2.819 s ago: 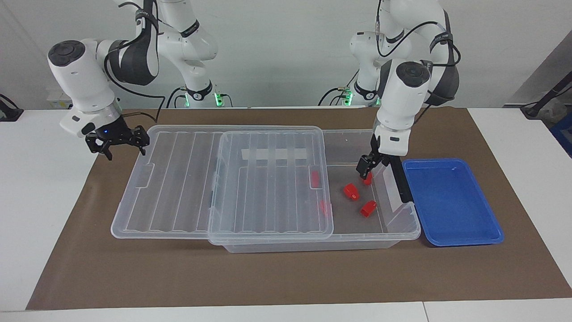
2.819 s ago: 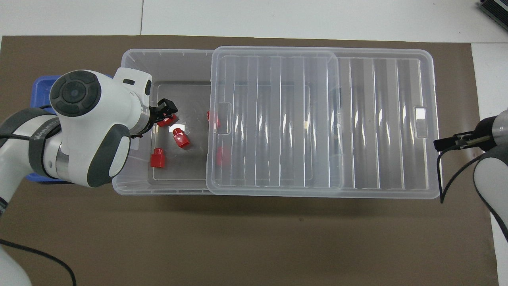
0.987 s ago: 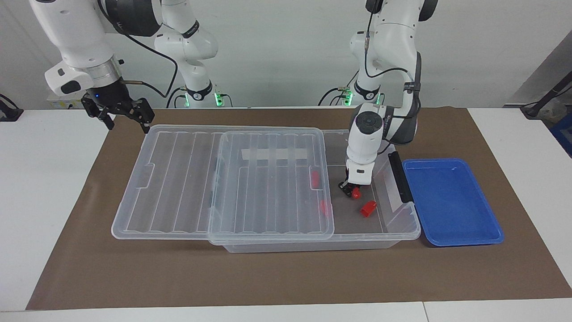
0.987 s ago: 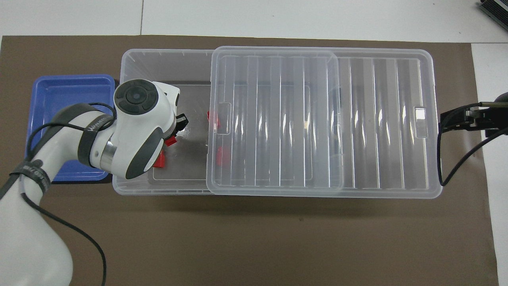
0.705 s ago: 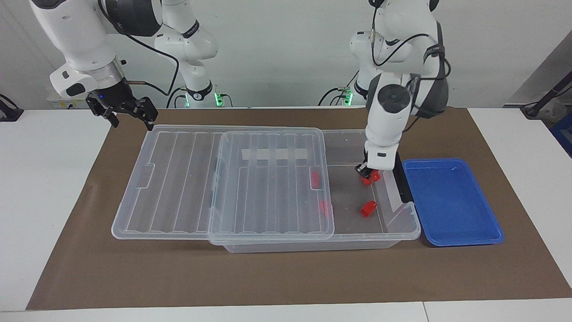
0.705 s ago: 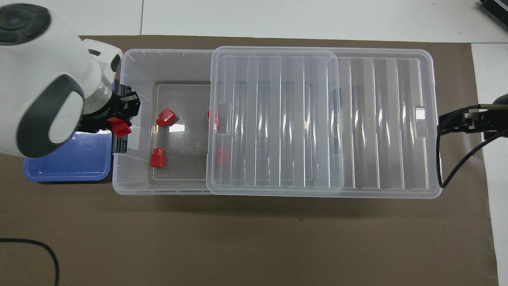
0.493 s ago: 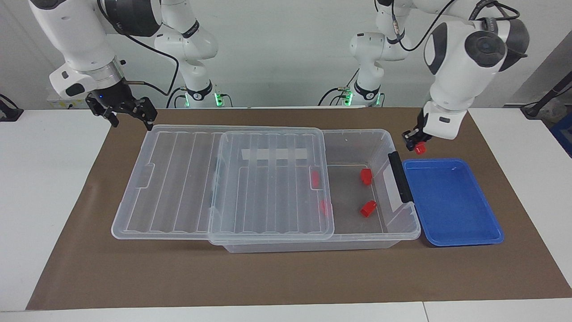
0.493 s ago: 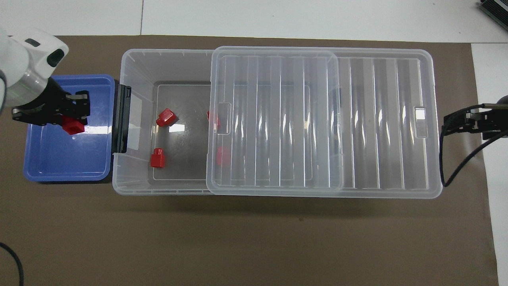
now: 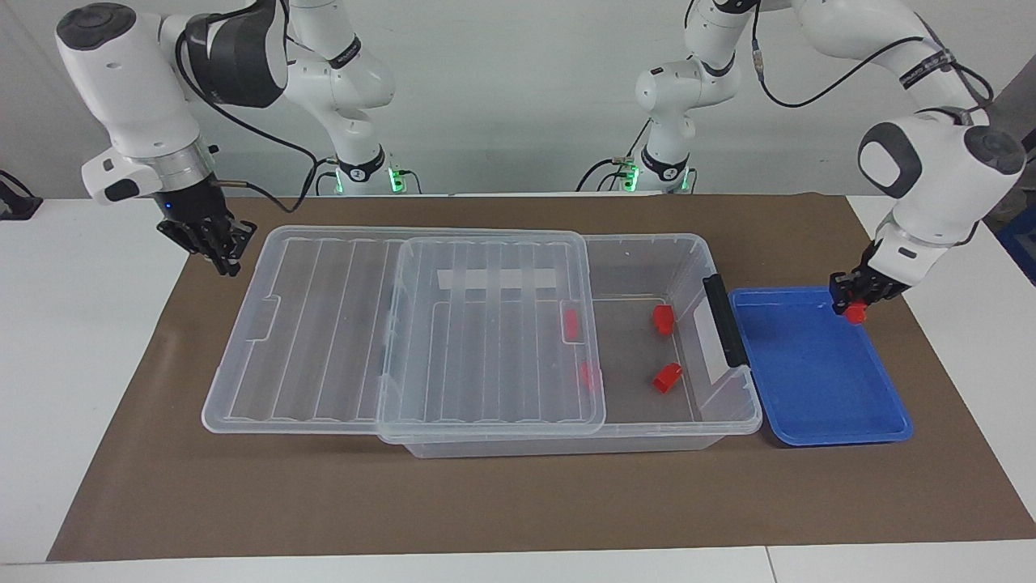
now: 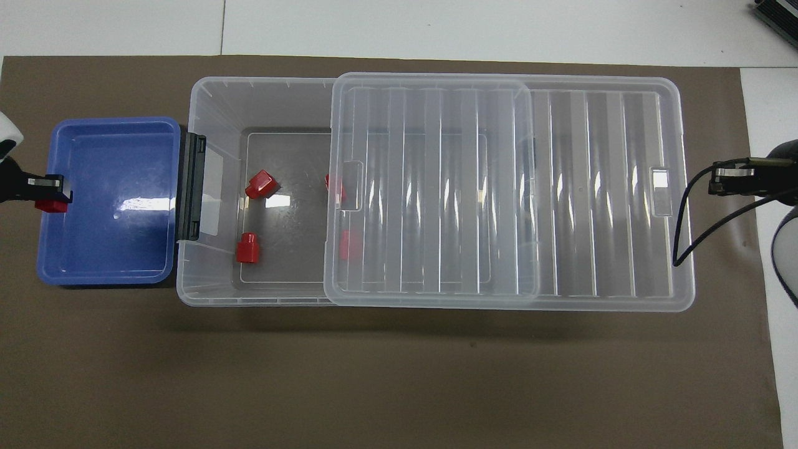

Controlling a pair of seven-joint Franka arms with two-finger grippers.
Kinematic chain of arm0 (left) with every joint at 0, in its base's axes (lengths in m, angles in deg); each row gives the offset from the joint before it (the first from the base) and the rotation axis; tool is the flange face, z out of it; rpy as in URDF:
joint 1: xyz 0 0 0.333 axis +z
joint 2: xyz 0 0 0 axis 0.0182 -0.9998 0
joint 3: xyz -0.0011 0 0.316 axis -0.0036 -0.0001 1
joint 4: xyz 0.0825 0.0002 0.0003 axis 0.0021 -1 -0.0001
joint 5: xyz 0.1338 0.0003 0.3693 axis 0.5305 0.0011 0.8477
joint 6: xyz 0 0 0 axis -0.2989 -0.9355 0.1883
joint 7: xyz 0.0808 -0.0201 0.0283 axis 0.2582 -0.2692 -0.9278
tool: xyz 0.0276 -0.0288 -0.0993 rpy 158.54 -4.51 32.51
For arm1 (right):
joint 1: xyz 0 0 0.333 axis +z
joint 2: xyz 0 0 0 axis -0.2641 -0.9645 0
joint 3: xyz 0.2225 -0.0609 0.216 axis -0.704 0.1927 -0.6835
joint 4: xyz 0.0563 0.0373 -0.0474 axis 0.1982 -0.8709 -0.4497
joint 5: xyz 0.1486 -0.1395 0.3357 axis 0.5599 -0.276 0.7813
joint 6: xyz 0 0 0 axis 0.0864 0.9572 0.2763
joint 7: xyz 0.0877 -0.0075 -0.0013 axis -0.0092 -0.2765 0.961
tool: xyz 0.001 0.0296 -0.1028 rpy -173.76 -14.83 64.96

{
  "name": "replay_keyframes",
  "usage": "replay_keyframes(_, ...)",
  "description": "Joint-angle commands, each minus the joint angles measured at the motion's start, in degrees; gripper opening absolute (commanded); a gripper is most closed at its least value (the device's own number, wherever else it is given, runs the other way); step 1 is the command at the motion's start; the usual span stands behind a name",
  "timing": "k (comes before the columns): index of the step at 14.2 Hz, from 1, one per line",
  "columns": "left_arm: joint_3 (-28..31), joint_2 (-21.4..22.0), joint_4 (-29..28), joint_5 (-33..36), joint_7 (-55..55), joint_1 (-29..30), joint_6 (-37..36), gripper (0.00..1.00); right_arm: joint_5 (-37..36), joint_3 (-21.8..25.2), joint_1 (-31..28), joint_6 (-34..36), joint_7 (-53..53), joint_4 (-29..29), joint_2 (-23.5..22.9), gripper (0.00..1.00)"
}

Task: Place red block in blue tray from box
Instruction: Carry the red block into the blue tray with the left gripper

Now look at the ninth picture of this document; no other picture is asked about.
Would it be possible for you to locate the clear ribbed plastic lid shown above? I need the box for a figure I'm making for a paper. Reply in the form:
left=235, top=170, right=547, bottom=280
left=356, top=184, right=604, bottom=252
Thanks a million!
left=201, top=225, right=608, bottom=445

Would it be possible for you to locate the blue plastic tray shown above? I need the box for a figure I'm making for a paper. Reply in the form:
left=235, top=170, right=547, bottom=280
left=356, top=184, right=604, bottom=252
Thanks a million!
left=727, top=285, right=915, bottom=449

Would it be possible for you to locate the dark grey box latch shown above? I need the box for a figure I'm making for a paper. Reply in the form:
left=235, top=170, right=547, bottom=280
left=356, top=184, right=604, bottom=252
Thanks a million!
left=703, top=274, right=750, bottom=369

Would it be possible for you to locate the clear plastic storage box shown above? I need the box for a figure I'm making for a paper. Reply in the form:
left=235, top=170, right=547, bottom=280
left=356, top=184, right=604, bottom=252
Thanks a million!
left=376, top=233, right=763, bottom=460

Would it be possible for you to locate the blue crate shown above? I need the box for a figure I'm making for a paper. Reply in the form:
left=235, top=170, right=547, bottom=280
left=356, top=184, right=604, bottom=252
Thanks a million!
left=997, top=212, right=1036, bottom=286

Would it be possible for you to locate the black clamp device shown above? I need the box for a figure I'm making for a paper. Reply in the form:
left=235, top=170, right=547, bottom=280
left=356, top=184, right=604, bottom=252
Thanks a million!
left=0, top=170, right=44, bottom=221

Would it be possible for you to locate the brown table mat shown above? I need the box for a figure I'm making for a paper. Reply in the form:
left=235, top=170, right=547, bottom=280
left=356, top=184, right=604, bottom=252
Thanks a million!
left=47, top=193, right=1036, bottom=562

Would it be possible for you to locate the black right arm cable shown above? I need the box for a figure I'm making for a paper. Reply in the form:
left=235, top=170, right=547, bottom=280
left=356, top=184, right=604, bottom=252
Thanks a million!
left=174, top=32, right=321, bottom=203

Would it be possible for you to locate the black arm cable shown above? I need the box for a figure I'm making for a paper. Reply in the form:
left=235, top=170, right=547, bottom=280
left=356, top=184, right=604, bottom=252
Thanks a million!
left=174, top=32, right=321, bottom=203
left=749, top=0, right=998, bottom=124

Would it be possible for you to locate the black base cable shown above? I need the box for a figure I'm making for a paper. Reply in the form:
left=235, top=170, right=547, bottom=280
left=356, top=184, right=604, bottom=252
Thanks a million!
left=576, top=121, right=653, bottom=194
left=301, top=156, right=338, bottom=197

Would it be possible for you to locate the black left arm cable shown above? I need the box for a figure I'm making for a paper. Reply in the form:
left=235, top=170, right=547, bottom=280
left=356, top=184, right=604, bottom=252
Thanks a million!
left=749, top=0, right=998, bottom=124

